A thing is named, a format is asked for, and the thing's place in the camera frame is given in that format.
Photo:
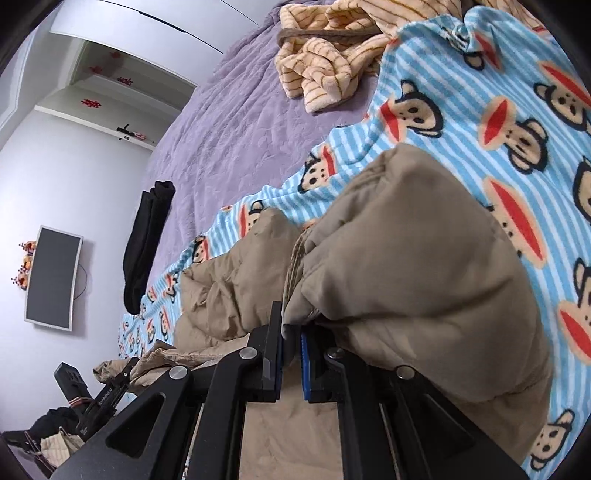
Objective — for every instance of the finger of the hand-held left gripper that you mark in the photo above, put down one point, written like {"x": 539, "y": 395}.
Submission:
{"x": 123, "y": 381}

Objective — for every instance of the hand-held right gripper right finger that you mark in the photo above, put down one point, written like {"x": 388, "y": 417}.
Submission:
{"x": 306, "y": 369}

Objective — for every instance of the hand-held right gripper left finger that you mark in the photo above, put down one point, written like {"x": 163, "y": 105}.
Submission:
{"x": 276, "y": 369}

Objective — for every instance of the tan puffer jacket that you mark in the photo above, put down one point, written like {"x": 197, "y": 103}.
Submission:
{"x": 415, "y": 258}

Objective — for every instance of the dark cloth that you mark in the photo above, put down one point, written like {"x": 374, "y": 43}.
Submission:
{"x": 53, "y": 420}

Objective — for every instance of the beige quilted cloth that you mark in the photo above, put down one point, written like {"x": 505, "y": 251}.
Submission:
{"x": 62, "y": 445}

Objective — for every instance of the black folded garment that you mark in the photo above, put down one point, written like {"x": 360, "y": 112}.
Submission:
{"x": 143, "y": 249}

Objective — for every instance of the red flower decoration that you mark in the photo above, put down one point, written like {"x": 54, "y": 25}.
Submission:
{"x": 25, "y": 265}

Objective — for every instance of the purple bedspread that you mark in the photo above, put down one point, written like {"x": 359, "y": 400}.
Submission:
{"x": 240, "y": 115}

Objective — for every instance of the beige striped fleece garment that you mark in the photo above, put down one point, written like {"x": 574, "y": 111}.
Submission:
{"x": 323, "y": 60}

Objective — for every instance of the monkey print striped blanket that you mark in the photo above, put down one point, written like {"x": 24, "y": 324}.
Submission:
{"x": 461, "y": 92}

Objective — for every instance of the white wardrobe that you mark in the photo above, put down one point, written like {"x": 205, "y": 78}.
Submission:
{"x": 175, "y": 23}

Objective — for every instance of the wall-mounted flat screen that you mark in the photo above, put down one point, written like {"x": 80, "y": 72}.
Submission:
{"x": 53, "y": 277}

